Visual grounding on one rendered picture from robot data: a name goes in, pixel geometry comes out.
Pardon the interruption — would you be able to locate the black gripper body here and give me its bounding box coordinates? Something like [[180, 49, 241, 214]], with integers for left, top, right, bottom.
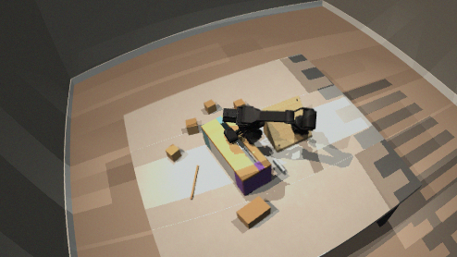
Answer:
[[224, 121, 266, 143]]

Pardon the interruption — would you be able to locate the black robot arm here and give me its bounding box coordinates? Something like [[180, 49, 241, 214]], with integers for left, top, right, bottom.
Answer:
[[222, 105, 317, 145]]

